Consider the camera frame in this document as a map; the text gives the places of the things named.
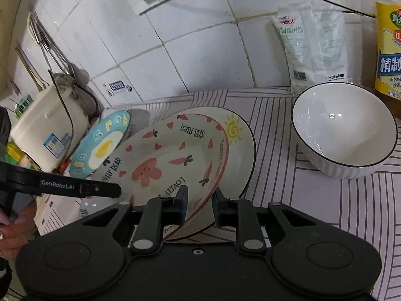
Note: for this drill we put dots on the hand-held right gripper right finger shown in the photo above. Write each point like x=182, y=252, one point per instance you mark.
x=216, y=210

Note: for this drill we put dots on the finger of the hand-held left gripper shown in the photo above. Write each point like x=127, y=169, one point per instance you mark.
x=62, y=185

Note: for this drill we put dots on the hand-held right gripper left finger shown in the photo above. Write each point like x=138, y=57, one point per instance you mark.
x=184, y=207

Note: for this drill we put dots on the blue egg print plate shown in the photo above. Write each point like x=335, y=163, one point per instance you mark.
x=103, y=147

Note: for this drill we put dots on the sun print plate black rim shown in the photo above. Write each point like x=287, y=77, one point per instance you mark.
x=241, y=150

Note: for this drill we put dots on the carrot print plate pink rim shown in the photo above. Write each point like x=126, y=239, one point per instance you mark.
x=150, y=150

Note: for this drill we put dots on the white bowl black rim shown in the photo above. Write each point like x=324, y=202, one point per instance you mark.
x=341, y=131

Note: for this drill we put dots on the person's left hand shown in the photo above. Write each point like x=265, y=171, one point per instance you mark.
x=22, y=235

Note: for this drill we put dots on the green packet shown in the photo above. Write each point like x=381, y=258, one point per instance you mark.
x=23, y=106

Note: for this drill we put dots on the white rice cooker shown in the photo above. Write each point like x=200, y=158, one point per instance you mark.
x=47, y=122

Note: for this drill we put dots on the striped counter mat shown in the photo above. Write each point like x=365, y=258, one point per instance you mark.
x=275, y=194

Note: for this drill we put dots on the steel ladle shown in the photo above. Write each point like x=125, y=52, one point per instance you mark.
x=86, y=97

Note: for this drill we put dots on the metal whisk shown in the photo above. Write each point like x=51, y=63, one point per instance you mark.
x=47, y=44

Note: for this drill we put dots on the white salt bag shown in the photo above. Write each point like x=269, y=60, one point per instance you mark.
x=313, y=53

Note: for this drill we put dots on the yellow label oil bottle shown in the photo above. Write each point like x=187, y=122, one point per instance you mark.
x=390, y=69

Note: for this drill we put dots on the purple wall sticker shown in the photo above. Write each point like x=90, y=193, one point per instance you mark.
x=117, y=87

